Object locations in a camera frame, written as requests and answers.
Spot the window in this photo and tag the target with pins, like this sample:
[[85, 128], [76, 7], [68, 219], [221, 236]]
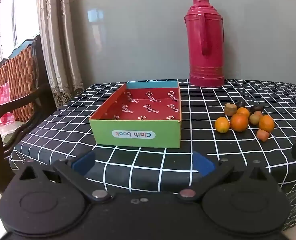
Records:
[[15, 17]]

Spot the beige curtain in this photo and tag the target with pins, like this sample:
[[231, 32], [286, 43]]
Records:
[[60, 42]]

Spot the green cardboard box red inside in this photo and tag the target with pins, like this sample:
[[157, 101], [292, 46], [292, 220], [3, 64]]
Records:
[[138, 120]]

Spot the red thermos flask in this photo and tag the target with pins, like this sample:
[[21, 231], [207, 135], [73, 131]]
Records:
[[206, 42]]

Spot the dark chestnut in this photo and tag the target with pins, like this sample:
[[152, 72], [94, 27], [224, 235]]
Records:
[[240, 103], [256, 108]]

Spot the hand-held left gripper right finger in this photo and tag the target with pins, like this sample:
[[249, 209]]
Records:
[[202, 164]]

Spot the orange carrot piece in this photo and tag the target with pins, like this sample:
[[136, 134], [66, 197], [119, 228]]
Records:
[[262, 134]]

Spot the pink plaid cloth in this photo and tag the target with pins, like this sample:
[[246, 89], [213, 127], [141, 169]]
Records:
[[0, 97]]

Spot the tan cylindrical fruit piece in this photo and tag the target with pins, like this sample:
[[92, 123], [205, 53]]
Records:
[[230, 109]]

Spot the black white checked tablecloth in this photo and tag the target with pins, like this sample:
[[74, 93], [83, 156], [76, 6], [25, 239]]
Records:
[[143, 165]]

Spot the dark wooden cushioned chair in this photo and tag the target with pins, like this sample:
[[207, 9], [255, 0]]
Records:
[[17, 80]]

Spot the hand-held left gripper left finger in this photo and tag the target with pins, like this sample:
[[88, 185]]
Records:
[[85, 161]]

